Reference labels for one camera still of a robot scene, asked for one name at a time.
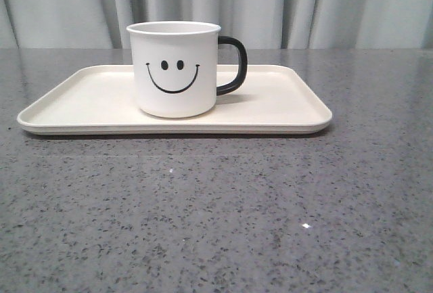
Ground white smiley mug black handle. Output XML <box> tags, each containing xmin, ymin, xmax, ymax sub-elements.
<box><xmin>127</xmin><ymin>21</ymin><xmax>248</xmax><ymax>118</ymax></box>

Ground grey curtain left panel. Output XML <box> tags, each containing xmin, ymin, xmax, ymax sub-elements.
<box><xmin>1</xmin><ymin>0</ymin><xmax>315</xmax><ymax>49</ymax></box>

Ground cream rectangular plastic tray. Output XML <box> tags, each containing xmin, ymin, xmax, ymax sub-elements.
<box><xmin>17</xmin><ymin>65</ymin><xmax>332</xmax><ymax>135</ymax></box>

